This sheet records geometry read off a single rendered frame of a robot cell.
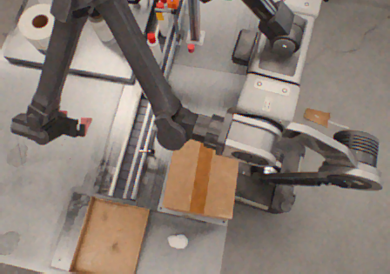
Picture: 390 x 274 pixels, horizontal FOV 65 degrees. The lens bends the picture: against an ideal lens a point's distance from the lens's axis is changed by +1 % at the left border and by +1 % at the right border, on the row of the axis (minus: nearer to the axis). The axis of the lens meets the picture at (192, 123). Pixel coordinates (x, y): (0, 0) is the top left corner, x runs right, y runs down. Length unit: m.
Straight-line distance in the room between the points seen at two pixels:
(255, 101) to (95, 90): 1.02
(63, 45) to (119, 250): 0.89
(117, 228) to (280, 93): 0.94
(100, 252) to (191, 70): 0.92
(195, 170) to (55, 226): 0.70
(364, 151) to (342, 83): 1.31
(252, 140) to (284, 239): 1.58
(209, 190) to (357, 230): 1.50
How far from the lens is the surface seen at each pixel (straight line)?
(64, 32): 0.80
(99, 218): 1.42
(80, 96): 1.60
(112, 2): 0.70
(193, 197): 1.06
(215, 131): 0.72
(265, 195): 1.98
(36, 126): 0.96
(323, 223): 2.32
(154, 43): 1.37
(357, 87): 2.68
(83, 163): 1.48
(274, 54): 0.78
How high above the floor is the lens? 2.18
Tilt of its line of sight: 71 degrees down
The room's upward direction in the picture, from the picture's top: 7 degrees counter-clockwise
